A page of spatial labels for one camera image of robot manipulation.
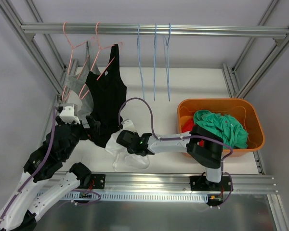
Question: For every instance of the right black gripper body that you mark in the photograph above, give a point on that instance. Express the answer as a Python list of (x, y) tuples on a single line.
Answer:
[(122, 138)]

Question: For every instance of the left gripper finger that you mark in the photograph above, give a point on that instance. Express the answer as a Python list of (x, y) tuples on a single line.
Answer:
[(93, 124), (95, 135)]

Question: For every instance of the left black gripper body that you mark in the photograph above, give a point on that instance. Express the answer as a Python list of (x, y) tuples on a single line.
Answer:
[(87, 125)]

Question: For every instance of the white tank top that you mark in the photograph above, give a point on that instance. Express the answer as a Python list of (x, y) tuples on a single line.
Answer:
[(124, 161)]

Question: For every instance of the black tank top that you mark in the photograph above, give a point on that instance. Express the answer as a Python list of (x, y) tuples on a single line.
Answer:
[(109, 93)]

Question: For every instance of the red tank top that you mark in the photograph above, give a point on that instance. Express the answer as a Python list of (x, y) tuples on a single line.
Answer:
[(188, 127)]

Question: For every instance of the blue hanger of red top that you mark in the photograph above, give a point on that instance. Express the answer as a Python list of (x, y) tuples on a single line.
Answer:
[(166, 41)]

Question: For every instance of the green tank top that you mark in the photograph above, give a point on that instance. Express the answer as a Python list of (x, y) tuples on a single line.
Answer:
[(225, 126)]

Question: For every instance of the blue hanger of white top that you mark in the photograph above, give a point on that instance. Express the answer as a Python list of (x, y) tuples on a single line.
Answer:
[(139, 61)]

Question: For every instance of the blue hanger of green top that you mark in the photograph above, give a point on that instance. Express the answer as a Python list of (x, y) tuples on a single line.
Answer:
[(155, 62)]

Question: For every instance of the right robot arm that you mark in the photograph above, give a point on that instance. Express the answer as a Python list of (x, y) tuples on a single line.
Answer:
[(203, 146)]

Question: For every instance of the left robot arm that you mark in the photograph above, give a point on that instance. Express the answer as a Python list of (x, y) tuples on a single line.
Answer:
[(24, 208)]

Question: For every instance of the grey tank top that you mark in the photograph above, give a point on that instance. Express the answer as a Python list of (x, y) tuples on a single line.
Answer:
[(76, 82)]

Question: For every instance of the orange plastic basket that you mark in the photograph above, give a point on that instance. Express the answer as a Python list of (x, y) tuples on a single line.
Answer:
[(240, 109)]

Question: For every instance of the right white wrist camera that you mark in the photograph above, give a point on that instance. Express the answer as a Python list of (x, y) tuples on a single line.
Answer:
[(127, 124)]

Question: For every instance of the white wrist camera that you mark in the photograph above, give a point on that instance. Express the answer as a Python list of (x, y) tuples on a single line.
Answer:
[(127, 124), (68, 113)]

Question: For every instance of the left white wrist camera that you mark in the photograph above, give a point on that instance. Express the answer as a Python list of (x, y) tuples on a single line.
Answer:
[(68, 113)]

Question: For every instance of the aluminium front rail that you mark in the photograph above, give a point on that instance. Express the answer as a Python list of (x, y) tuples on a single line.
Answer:
[(166, 183)]

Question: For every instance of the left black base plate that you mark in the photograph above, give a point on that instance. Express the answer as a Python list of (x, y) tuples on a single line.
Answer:
[(94, 181)]

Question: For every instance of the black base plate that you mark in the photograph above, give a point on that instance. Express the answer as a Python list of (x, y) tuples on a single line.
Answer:
[(94, 181), (200, 183)]

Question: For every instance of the white slotted cable duct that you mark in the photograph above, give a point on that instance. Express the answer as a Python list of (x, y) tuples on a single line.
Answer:
[(137, 196)]

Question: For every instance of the aluminium frame posts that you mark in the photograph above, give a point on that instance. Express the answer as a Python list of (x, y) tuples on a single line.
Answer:
[(14, 21)]

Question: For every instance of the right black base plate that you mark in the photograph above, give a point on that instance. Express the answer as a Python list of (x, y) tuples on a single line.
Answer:
[(200, 183)]

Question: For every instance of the aluminium hanging rail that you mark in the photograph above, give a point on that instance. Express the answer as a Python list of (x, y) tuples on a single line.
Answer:
[(174, 30)]

